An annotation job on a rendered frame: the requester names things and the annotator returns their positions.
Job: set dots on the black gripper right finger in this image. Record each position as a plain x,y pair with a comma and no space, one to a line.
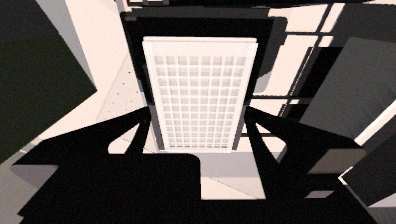
311,152

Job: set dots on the white well plate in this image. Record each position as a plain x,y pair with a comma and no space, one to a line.
199,85

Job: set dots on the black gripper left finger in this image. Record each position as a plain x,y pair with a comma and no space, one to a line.
96,138

